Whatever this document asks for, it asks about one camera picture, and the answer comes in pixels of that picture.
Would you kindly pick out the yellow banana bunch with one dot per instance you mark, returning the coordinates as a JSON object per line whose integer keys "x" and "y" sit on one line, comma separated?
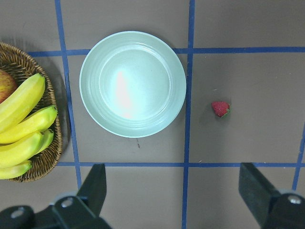
{"x": 21, "y": 124}

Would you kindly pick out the brown wicker basket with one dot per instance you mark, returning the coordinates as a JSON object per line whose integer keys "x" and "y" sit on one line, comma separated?
{"x": 43, "y": 119}

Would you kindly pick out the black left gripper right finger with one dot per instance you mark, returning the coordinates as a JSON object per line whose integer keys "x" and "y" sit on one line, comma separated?
{"x": 257, "y": 192}

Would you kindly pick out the strawberry near plate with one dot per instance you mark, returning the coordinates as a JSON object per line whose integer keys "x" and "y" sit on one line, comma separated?
{"x": 221, "y": 108}

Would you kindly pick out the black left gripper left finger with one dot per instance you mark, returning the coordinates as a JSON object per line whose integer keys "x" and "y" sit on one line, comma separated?
{"x": 93, "y": 190}

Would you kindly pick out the red yellow apple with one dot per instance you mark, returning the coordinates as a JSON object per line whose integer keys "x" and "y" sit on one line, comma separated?
{"x": 7, "y": 85}

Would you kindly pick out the light green plate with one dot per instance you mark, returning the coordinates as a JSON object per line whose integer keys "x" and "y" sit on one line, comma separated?
{"x": 132, "y": 84}

